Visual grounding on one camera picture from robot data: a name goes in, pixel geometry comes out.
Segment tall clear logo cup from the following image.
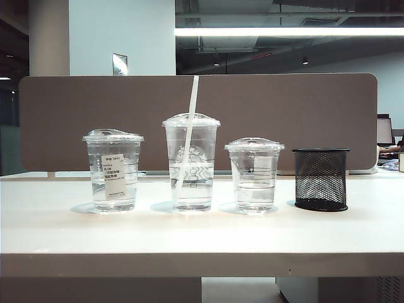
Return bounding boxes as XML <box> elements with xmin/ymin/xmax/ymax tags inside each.
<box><xmin>162</xmin><ymin>112</ymin><xmax>222</xmax><ymax>213</ymax></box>

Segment small clear lidded cup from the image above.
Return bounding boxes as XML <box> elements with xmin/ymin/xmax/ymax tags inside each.
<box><xmin>224</xmin><ymin>137</ymin><xmax>287</xmax><ymax>215</ymax></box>

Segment clear lidded cup with label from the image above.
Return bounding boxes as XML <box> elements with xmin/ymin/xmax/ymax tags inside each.
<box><xmin>82</xmin><ymin>128</ymin><xmax>146</xmax><ymax>213</ymax></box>

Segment black mesh pen holder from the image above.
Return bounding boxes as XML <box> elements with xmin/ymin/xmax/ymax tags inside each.
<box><xmin>292</xmin><ymin>148</ymin><xmax>352</xmax><ymax>211</ymax></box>

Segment brown desk divider panel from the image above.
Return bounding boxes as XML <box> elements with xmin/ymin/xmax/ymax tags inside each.
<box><xmin>18</xmin><ymin>73</ymin><xmax>379</xmax><ymax>173</ymax></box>

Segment long ceiling light strip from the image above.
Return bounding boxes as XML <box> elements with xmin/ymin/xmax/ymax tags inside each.
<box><xmin>174</xmin><ymin>27</ymin><xmax>404</xmax><ymax>38</ymax></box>

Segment background computer monitor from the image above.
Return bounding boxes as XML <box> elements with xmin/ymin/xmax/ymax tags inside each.
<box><xmin>377</xmin><ymin>115</ymin><xmax>394</xmax><ymax>146</ymax></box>

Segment grey under-desk cabinet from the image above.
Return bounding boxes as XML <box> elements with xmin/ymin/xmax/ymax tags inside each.
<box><xmin>276</xmin><ymin>276</ymin><xmax>404</xmax><ymax>303</ymax></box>

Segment seated background person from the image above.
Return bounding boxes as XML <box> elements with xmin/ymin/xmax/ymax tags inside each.
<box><xmin>378</xmin><ymin>134</ymin><xmax>404</xmax><ymax>155</ymax></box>

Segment framed wall sign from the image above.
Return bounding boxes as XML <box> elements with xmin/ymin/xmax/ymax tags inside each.
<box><xmin>112</xmin><ymin>52</ymin><xmax>129</xmax><ymax>76</ymax></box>

